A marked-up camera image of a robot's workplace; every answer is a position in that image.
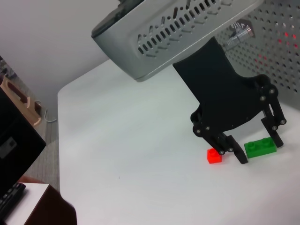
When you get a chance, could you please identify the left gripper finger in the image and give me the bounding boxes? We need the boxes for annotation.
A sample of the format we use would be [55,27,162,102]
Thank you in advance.
[259,88,287,149]
[197,127,249,165]

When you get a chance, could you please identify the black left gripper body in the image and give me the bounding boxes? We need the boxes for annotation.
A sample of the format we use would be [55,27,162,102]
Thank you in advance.
[172,37,279,139]

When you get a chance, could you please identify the green toy brick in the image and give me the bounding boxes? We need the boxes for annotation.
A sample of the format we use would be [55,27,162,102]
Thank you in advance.
[243,137,278,159]

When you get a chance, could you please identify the small red square block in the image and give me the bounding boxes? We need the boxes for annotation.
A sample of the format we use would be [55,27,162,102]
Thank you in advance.
[207,148,223,164]

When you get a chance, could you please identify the grey-green perforated storage bin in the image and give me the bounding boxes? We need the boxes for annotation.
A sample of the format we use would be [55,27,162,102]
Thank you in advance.
[210,0,300,111]

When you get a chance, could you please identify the light wooden rack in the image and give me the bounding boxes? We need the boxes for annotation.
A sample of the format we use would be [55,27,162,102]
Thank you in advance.
[0,75,43,127]

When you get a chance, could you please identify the white desk with brown side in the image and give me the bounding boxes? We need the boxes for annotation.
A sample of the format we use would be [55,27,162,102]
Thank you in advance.
[0,175,78,225]

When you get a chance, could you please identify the black boxy object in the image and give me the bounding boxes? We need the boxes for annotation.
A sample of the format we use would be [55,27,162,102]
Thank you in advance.
[0,88,47,186]

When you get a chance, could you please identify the black keyboard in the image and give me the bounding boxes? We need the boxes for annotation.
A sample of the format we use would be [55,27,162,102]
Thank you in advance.
[0,182,27,220]

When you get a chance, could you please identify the left arm cable with connector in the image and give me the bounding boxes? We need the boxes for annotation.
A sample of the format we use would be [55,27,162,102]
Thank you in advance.
[225,23,255,51]

